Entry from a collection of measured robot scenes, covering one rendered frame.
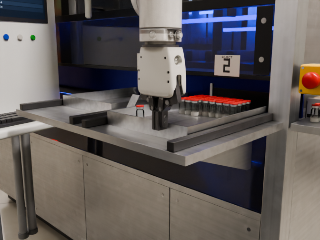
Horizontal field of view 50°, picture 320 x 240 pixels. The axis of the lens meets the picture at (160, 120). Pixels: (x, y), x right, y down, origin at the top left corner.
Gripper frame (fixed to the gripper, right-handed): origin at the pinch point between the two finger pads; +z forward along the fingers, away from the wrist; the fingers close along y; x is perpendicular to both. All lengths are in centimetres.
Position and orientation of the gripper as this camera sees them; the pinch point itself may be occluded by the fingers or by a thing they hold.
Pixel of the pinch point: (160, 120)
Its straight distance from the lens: 72.6
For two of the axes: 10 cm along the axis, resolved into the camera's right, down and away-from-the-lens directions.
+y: -7.2, -1.5, 6.8
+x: -6.9, 1.5, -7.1
